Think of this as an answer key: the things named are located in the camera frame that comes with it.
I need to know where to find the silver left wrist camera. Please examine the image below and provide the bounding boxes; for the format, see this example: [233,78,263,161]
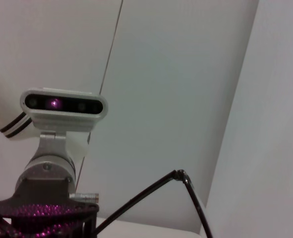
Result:
[19,87,109,132]

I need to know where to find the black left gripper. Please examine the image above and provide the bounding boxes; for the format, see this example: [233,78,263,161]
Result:
[0,177,100,238]

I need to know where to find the black round-lens glasses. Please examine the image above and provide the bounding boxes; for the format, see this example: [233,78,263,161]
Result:
[94,169,214,238]

